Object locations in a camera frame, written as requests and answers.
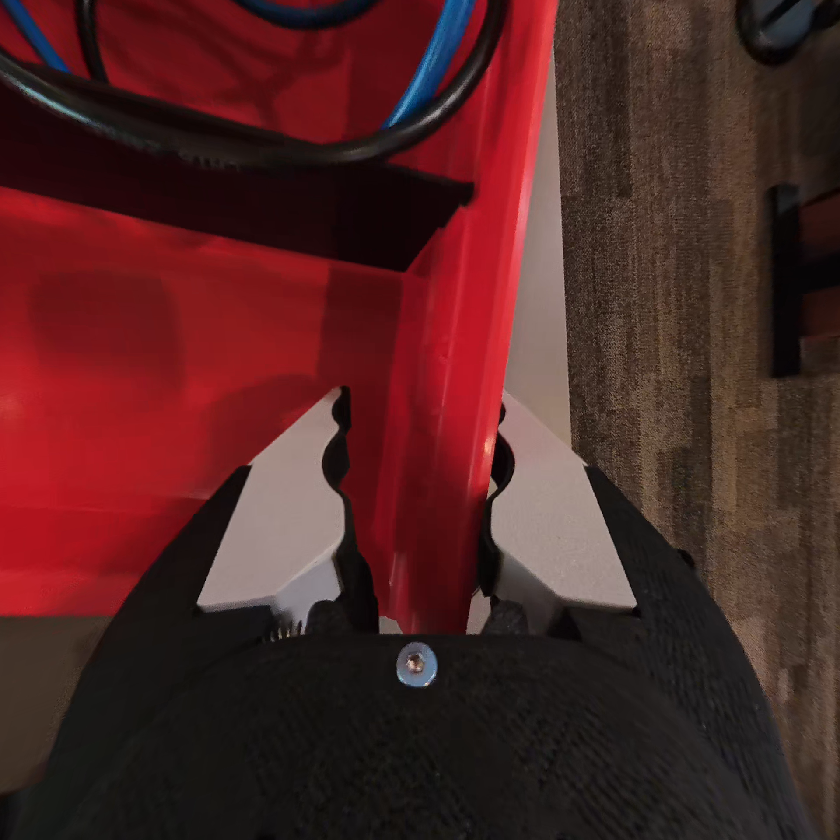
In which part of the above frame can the black ethernet cable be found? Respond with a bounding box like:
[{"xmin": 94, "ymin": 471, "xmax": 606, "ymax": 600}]
[{"xmin": 0, "ymin": 0, "xmax": 508, "ymax": 169}]

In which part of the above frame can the red plastic bin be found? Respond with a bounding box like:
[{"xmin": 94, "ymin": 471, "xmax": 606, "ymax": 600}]
[{"xmin": 0, "ymin": 0, "xmax": 560, "ymax": 637}]

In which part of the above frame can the black bin divider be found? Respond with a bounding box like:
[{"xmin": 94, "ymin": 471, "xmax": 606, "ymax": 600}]
[{"xmin": 0, "ymin": 85, "xmax": 475, "ymax": 271}]

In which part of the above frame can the black furniture leg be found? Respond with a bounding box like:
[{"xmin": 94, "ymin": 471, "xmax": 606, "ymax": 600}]
[{"xmin": 768, "ymin": 184, "xmax": 840, "ymax": 379}]

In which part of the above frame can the blue ethernet cable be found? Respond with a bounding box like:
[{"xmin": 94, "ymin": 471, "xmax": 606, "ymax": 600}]
[{"xmin": 0, "ymin": 0, "xmax": 468, "ymax": 130}]

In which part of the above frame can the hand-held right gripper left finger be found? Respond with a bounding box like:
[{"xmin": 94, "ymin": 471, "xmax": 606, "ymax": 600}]
[{"xmin": 196, "ymin": 386, "xmax": 380, "ymax": 635}]

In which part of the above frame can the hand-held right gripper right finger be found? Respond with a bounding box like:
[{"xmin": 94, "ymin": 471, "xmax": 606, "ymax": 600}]
[{"xmin": 478, "ymin": 390, "xmax": 639, "ymax": 635}]

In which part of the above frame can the black chair base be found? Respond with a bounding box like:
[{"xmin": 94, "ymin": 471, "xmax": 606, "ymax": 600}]
[{"xmin": 735, "ymin": 0, "xmax": 840, "ymax": 67}]

